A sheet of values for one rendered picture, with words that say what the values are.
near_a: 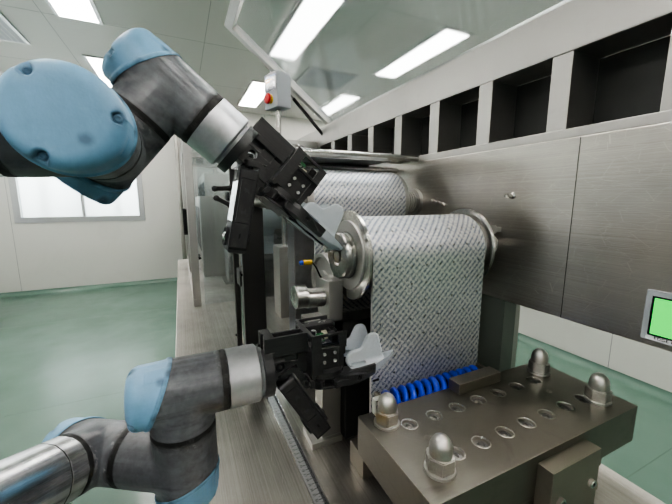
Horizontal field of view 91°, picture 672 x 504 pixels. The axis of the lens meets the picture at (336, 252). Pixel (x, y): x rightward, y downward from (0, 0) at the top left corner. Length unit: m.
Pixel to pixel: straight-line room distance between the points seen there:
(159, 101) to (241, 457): 0.56
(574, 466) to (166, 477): 0.49
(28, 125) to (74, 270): 5.96
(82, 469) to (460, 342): 0.57
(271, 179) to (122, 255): 5.69
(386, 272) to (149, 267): 5.70
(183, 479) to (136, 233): 5.64
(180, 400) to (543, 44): 0.77
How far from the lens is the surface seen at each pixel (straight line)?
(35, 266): 6.35
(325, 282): 0.57
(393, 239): 0.52
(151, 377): 0.45
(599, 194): 0.65
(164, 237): 6.02
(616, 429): 0.69
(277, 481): 0.64
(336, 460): 0.67
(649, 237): 0.62
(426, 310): 0.59
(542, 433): 0.58
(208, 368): 0.45
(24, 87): 0.31
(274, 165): 0.47
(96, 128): 0.30
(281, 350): 0.46
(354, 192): 0.75
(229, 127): 0.44
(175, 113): 0.45
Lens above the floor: 1.34
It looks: 9 degrees down
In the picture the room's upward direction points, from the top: straight up
